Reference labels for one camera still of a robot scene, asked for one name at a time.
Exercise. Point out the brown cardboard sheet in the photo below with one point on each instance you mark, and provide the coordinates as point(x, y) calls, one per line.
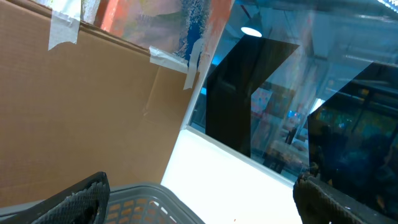
point(77, 109)

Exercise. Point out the grey plastic basket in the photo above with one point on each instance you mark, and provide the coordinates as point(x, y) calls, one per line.
point(141, 203)

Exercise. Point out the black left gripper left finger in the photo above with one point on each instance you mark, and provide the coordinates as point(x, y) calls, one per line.
point(84, 203)

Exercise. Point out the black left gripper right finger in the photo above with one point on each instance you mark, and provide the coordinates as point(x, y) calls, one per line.
point(319, 203)

